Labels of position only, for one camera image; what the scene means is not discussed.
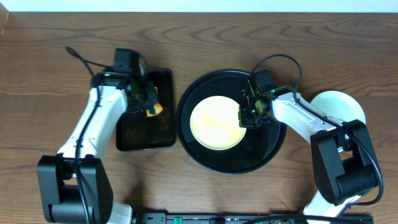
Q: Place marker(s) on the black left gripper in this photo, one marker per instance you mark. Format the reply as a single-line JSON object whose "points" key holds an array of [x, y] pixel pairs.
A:
{"points": [[149, 101]]}

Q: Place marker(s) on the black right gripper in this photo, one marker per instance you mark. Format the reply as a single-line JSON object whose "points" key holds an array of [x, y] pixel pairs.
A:
{"points": [[247, 112]]}

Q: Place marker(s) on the orange green scrub sponge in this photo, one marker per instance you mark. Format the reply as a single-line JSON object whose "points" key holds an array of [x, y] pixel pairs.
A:
{"points": [[153, 107]]}

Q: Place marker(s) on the yellow plate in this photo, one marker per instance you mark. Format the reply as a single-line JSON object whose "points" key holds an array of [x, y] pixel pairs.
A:
{"points": [[214, 123]]}

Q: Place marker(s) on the light green plate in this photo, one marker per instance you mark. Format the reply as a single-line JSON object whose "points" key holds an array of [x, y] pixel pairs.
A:
{"points": [[339, 105]]}

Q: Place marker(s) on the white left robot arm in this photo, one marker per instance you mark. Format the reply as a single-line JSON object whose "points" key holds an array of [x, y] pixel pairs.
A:
{"points": [[74, 187]]}

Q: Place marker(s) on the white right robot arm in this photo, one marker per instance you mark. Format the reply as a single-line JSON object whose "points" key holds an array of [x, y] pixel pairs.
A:
{"points": [[345, 166]]}

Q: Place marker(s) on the round black tray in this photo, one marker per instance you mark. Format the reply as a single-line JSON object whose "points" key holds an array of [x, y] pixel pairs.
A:
{"points": [[257, 147]]}

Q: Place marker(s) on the black rectangular tray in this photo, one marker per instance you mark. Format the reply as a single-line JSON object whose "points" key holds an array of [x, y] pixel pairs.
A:
{"points": [[138, 131]]}

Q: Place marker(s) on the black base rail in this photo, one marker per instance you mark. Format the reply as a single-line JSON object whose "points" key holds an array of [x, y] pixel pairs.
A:
{"points": [[272, 218]]}

